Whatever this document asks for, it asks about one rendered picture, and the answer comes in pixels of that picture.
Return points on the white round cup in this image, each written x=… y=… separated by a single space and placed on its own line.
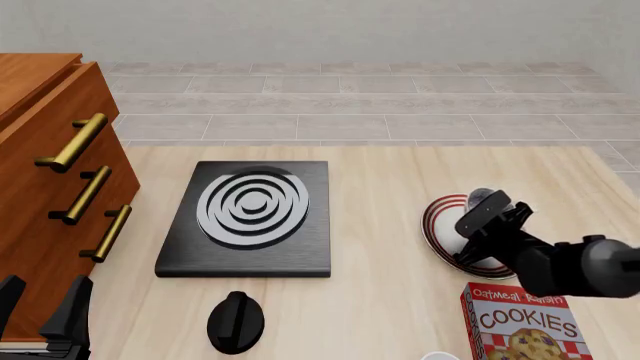
x=440 y=356

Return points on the oatmeal raisin cookies box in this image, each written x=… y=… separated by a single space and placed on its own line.
x=525 y=322

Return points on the wooden drawer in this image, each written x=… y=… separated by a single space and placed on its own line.
x=27 y=187
x=60 y=107
x=47 y=262

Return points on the black patterned bowl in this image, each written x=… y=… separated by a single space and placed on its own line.
x=477 y=197

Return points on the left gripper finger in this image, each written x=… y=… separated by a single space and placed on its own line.
x=67 y=311
x=10 y=300

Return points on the flat black stove plate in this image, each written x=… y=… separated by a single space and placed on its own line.
x=195 y=255

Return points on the white plate with red rings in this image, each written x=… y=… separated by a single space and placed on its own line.
x=442 y=225

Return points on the round black stove knob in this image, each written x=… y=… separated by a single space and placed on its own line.
x=235 y=322

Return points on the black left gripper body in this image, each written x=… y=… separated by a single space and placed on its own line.
x=45 y=349

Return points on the wooden cabinet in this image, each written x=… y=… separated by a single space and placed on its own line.
x=30 y=82

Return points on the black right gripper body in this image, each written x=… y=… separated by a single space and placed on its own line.
x=492 y=243

